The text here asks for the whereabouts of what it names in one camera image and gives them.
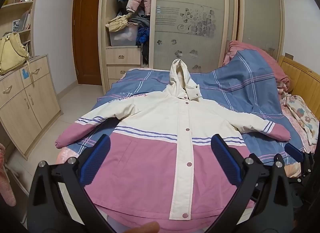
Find yellow backpack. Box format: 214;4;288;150
0;32;30;76

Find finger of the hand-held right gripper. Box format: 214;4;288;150
284;143;313;171

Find blue plaid duvet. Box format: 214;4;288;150
75;49;304;166

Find clear plastic storage box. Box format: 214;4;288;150
109;26;139;47

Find brown wooden door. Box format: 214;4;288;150
72;0;104;86

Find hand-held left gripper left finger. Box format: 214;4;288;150
26;134;118;233

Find wooden headboard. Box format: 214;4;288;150
279;55;320;113

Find frosted flower-print sliding door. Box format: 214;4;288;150
150;0;237;73

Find cream and pink hooded jacket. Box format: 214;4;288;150
55;59;292;231

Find light wooden wardrobe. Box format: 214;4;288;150
97;0;285;93

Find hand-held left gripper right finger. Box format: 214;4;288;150
207;134;297;233

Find bright blue cloth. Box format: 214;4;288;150
137;26;150;44

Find beige crumpled cloth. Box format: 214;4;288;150
105;15;130;32

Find dark hanging clothes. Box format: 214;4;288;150
141;43;150;64

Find light wooden bookshelf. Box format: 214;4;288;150
0;0;40;55

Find pink quilt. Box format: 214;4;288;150
222;40;290;93

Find grey folded clothes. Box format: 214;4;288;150
129;13;150;27

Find plain frosted sliding door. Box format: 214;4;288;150
237;0;284;61

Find row of books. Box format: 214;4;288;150
19;10;32;32

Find light wooden cabinet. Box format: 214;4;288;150
0;54;62;161

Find person's left hand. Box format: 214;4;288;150
125;221;161;233

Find floral blanket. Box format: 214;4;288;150
277;90;320;146

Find pink fuzzy cloth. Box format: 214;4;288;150
0;143;17;207

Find wardrobe drawer with handle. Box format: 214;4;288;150
105;48;142;66
107;65;142;79

